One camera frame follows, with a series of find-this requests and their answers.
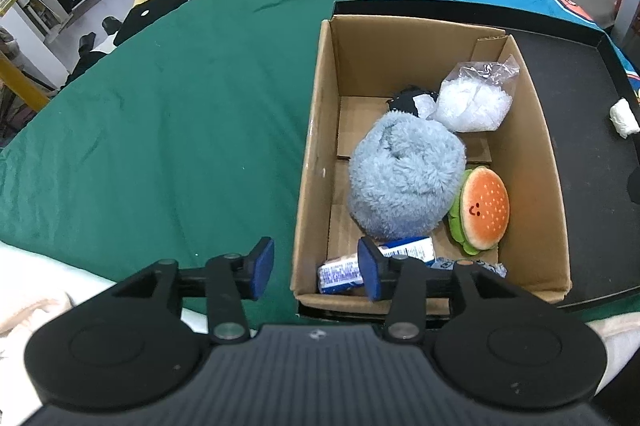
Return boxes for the black case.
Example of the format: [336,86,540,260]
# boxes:
[114,0,188,46]

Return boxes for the black tray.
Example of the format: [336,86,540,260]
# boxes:
[295,0,640,322]

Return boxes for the cardboard box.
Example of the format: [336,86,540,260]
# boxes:
[290,13,572,304]

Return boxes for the grey fluffy plush toy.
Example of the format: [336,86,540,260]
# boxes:
[347,110,468,241]

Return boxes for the black and white clothes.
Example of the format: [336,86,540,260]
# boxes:
[65,40,121,87]

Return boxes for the pink fluffy cloth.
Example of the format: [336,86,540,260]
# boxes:
[0,296,73,338]

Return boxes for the black and white soft item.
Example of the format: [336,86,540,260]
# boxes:
[387,84,441,119]

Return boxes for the burger plush toy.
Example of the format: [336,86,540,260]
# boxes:
[446,166,510,255]

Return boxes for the small blue and white wrapper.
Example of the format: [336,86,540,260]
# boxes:
[432,256,507,279]

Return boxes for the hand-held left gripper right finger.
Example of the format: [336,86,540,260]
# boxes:
[357,238,556,342]

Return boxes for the yellow table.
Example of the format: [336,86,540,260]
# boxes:
[0,0,51,111]

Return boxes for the blue and white tissue packet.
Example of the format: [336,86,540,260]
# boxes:
[317,236,436,295]

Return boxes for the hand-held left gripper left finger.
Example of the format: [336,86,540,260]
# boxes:
[107,237,275,343]

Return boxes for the white bed sheet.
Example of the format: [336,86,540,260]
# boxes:
[0,241,211,426]

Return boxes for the green cloth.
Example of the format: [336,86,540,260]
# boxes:
[0,0,361,309]

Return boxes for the clear bag of white stuffing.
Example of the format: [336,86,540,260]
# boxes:
[434,54,521,133]

